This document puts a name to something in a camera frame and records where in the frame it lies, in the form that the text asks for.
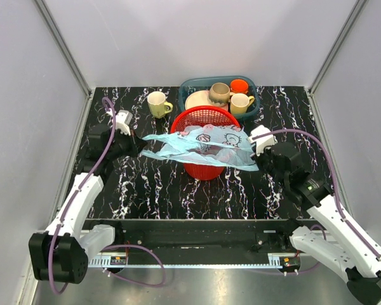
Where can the cream floral plate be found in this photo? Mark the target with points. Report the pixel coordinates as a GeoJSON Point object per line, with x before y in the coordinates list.
{"type": "Point", "coordinates": [202, 98]}

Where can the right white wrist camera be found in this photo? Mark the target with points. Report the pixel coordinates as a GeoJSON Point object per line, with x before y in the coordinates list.
{"type": "Point", "coordinates": [260, 138]}

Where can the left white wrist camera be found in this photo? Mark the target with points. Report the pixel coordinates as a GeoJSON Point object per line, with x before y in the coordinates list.
{"type": "Point", "coordinates": [122, 124]}

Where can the aluminium front rail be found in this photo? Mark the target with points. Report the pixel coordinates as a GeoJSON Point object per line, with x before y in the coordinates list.
{"type": "Point", "coordinates": [135, 256]}

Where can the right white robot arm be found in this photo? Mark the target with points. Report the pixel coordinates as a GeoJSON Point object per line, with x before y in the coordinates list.
{"type": "Point", "coordinates": [355, 256]}

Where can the beige brown ceramic cup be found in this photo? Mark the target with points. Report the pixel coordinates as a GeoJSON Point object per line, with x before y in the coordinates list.
{"type": "Point", "coordinates": [219, 94]}

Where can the aluminium frame post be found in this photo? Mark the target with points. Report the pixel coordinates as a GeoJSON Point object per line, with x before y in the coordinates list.
{"type": "Point", "coordinates": [56, 34]}
{"type": "Point", "coordinates": [349, 23]}

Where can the left aluminium frame post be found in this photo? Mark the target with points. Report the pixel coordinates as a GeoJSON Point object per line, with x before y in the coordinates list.
{"type": "Point", "coordinates": [56, 34]}

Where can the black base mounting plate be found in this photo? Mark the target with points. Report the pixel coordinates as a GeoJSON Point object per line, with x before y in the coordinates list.
{"type": "Point", "coordinates": [201, 243]}

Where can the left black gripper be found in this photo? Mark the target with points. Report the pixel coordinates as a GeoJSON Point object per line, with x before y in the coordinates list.
{"type": "Point", "coordinates": [136, 144]}

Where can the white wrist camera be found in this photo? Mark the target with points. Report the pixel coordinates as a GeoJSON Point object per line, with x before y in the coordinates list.
{"type": "Point", "coordinates": [260, 138]}
{"type": "Point", "coordinates": [122, 124]}

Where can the orange plastic cup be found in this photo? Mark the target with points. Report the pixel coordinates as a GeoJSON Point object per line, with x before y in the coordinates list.
{"type": "Point", "coordinates": [239, 86]}

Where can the red mesh trash bin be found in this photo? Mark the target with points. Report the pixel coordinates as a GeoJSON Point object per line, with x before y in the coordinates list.
{"type": "Point", "coordinates": [200, 116]}

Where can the yellow-green ceramic mug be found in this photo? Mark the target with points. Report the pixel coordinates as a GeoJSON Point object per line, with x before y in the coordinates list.
{"type": "Point", "coordinates": [158, 104]}

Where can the yellow mug in tub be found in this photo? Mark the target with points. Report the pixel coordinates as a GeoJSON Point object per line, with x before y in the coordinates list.
{"type": "Point", "coordinates": [240, 102]}

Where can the teal plastic dish tub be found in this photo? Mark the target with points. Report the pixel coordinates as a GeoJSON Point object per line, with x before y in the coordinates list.
{"type": "Point", "coordinates": [196, 84]}

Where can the right aluminium frame post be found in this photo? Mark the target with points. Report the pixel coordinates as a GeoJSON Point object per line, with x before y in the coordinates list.
{"type": "Point", "coordinates": [349, 23]}

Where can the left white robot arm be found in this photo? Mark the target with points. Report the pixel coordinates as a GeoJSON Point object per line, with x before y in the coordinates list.
{"type": "Point", "coordinates": [76, 197]}

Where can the light blue plastic trash bag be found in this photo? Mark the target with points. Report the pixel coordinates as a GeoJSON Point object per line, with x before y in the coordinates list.
{"type": "Point", "coordinates": [209, 145]}

